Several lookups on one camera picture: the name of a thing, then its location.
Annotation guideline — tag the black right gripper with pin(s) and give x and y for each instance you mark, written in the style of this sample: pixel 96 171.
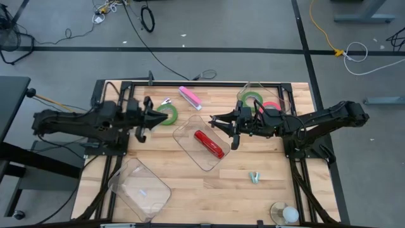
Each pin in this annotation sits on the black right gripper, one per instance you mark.
pixel 248 123

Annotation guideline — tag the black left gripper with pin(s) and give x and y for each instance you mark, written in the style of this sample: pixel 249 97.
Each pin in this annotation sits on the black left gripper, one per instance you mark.
pixel 139 117

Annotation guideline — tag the green tape roll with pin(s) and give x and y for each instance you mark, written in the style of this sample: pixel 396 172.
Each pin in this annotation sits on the green tape roll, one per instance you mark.
pixel 172 118
pixel 245 96

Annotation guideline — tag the silver staple remover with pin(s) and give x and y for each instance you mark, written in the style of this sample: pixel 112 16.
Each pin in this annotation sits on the silver staple remover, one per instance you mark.
pixel 166 101

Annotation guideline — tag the red stapler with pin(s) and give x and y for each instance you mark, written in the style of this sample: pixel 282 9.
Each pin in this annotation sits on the red stapler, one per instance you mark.
pixel 209 144

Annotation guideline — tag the pink stapler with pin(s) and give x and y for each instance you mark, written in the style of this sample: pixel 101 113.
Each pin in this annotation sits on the pink stapler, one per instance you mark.
pixel 190 96

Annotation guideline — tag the teal staple remover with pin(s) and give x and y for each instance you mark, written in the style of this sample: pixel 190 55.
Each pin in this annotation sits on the teal staple remover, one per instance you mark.
pixel 254 177

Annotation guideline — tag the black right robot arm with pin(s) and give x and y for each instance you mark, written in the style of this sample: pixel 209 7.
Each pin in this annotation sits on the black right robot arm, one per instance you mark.
pixel 332 118

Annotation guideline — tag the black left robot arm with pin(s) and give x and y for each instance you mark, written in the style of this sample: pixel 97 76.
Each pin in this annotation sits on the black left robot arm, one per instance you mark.
pixel 79 122

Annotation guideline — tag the clear plastic bin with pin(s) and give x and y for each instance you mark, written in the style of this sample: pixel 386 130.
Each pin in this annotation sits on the clear plastic bin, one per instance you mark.
pixel 269 92
pixel 190 133
pixel 139 190

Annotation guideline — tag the light bulb on metal base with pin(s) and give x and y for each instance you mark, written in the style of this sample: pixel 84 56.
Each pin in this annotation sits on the light bulb on metal base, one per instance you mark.
pixel 290 214

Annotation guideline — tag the yellow rod with black knob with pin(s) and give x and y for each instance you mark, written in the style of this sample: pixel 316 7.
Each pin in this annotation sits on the yellow rod with black knob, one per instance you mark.
pixel 30 92

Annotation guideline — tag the black desk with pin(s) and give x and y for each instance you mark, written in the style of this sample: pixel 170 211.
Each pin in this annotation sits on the black desk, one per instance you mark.
pixel 12 95

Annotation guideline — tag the grey desk foot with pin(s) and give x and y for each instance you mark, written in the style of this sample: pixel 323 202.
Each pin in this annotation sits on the grey desk foot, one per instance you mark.
pixel 386 100

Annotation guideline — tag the black floor fan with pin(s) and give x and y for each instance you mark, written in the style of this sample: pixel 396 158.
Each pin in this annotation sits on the black floor fan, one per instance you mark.
pixel 9 39

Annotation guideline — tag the black caster wheel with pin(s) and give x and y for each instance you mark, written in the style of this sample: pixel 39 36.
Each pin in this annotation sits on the black caster wheel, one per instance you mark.
pixel 19 215

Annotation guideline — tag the grey desk leg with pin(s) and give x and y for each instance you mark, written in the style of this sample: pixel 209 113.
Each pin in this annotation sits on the grey desk leg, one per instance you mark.
pixel 364 18

